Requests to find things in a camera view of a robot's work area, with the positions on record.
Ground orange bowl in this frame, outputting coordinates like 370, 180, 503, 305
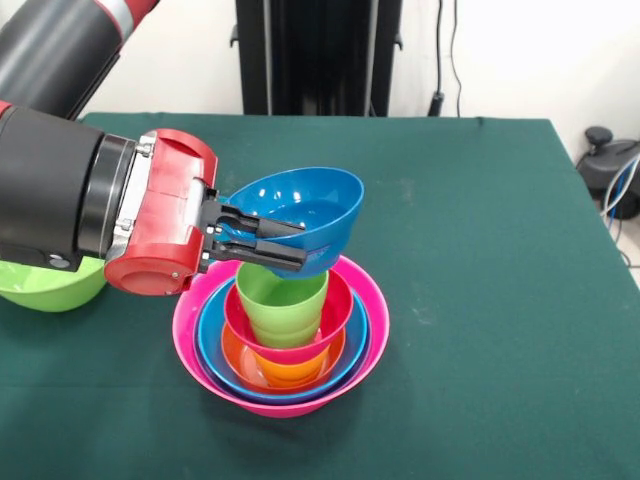
221, 322, 347, 394

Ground small crimson bowl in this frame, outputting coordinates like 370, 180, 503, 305
224, 269, 355, 366

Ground black hanging cable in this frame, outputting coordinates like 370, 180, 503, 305
428, 0, 462, 117

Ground blue and white cables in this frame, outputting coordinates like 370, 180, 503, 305
602, 154, 640, 221

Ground green cup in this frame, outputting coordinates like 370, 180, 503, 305
235, 262, 330, 349

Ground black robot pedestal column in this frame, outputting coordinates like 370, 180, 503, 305
229, 0, 404, 117

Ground large light blue bowl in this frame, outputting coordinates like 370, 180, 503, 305
197, 284, 370, 405

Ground orange cup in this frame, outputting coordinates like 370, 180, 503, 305
252, 349, 331, 389

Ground large pink bowl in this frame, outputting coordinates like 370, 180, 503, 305
172, 255, 391, 419

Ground large green bowl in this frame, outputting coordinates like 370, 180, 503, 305
0, 257, 109, 314

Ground small dark blue bowl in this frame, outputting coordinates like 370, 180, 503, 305
227, 167, 365, 280

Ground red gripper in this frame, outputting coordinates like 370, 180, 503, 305
103, 128, 307, 298

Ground dark green table cloth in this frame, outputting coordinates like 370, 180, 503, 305
0, 112, 640, 480

